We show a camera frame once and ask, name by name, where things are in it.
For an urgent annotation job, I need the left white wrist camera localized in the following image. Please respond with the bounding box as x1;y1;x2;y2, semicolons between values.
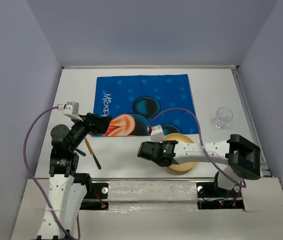
57;101;82;121

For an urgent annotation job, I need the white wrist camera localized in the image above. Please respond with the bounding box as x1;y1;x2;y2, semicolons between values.
148;124;165;143
57;101;82;121

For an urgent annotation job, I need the yellow round plate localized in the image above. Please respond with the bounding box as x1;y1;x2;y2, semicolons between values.
165;133;197;175

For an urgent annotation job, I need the gold fork green handle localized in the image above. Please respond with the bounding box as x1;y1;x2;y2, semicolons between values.
75;148;86;156

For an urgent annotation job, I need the clear plastic cup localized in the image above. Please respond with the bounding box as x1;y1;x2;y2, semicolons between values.
213;107;234;129

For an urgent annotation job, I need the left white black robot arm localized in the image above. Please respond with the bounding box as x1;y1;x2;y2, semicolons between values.
36;113;112;240

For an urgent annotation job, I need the blue Mickey placemat cloth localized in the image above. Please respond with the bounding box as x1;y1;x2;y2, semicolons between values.
93;74;199;137

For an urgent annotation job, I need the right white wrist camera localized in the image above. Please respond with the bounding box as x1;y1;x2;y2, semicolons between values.
148;124;165;143

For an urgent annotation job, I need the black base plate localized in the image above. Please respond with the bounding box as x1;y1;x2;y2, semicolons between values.
196;182;245;210
80;181;109;211

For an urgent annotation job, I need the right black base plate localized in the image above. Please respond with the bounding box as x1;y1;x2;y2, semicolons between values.
196;182;245;210

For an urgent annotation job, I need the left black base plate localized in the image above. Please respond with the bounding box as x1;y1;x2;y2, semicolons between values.
80;181;109;211

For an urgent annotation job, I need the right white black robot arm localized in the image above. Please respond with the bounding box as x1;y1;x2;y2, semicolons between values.
137;134;261;196

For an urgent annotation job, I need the gold knife green handle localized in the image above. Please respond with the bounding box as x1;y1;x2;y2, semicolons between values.
84;138;102;170

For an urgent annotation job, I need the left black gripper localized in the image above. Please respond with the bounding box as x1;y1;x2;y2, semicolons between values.
68;112;112;151

